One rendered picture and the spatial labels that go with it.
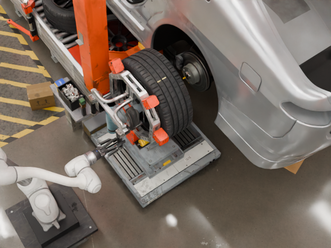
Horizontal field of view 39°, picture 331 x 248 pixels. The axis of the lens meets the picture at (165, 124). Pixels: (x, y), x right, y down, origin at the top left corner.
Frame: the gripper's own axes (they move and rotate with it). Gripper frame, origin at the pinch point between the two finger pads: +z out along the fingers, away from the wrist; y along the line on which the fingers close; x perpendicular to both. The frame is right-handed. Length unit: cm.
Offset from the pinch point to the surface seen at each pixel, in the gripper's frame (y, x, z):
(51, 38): -147, -44, 24
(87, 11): -60, 63, 17
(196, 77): -10, 6, 76
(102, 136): -50, -75, 14
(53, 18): -165, -41, 36
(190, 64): -21, 9, 78
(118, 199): 4, -83, -6
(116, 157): -26, -77, 13
